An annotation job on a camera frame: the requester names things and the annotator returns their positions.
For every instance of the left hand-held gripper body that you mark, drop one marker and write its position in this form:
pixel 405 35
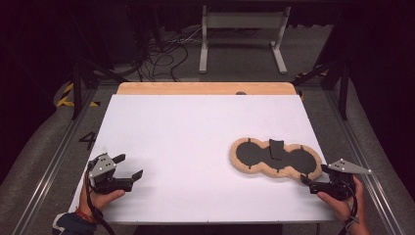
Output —
pixel 101 169

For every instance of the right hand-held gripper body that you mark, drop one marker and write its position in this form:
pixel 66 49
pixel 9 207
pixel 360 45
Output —
pixel 339 186

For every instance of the person's right hand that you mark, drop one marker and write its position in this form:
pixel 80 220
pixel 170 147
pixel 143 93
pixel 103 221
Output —
pixel 342 206

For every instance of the person's left hand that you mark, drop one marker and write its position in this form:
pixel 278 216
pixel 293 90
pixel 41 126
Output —
pixel 101 199

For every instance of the white table board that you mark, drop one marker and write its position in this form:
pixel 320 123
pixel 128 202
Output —
pixel 182 130

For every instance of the black tripod stand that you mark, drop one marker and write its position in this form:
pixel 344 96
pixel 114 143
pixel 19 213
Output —
pixel 76 91
pixel 342 91

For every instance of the yellow black floor tape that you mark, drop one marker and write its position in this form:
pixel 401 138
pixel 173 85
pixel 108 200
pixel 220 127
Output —
pixel 310 73
pixel 67 94

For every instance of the wooden table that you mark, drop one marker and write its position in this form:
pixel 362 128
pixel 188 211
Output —
pixel 195 88

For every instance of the dark round table grommet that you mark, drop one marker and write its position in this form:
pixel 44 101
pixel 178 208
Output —
pixel 240 93

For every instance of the white metal stand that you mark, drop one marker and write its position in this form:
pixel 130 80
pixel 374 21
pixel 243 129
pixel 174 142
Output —
pixel 241 20

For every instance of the aluminium frame rail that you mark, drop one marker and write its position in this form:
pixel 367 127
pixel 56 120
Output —
pixel 365 156
pixel 55 163

